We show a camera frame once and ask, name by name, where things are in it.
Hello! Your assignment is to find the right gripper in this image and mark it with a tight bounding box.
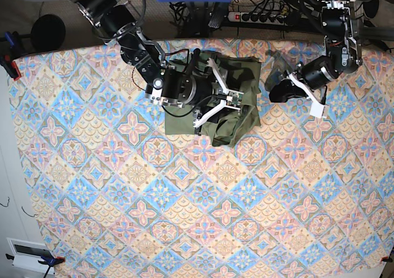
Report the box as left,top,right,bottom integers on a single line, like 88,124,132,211
161,69,214,108

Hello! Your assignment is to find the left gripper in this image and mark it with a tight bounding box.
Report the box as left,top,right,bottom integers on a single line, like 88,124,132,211
269,56,336,103

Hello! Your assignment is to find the olive green t-shirt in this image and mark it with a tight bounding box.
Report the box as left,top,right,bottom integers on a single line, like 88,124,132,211
163,50,261,148

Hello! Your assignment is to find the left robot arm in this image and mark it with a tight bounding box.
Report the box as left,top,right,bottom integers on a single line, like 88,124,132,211
267,0,363,103

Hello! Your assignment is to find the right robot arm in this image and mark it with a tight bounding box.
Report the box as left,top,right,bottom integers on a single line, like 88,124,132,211
75,0,214,108

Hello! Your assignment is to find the white power strip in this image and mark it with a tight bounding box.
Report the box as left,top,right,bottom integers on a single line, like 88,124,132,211
227,12,285,25

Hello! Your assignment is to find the patterned colourful tablecloth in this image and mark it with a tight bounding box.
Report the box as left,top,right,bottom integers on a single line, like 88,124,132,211
8,46,393,277

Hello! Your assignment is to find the red black clamp upper left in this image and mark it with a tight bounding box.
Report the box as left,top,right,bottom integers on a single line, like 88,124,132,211
1,31,22,81

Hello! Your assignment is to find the red black clamp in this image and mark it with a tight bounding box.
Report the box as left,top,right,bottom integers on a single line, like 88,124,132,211
1,31,22,81
6,254,65,277

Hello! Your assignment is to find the red clamp lower right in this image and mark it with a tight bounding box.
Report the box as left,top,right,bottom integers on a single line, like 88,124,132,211
381,256,393,263

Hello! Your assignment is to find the red black clamp lower left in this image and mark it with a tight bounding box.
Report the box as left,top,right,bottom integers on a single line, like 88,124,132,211
6,254,65,277

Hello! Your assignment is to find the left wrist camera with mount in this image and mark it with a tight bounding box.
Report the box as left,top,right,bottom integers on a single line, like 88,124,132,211
287,62,329,119

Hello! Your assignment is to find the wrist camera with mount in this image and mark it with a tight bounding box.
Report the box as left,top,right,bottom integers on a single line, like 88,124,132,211
191,58,244,135
287,62,329,119

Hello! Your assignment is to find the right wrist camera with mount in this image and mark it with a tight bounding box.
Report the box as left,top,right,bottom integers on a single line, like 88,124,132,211
191,58,244,135

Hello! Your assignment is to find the white wall outlet box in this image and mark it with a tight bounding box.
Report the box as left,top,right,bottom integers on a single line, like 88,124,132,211
7,237,50,274

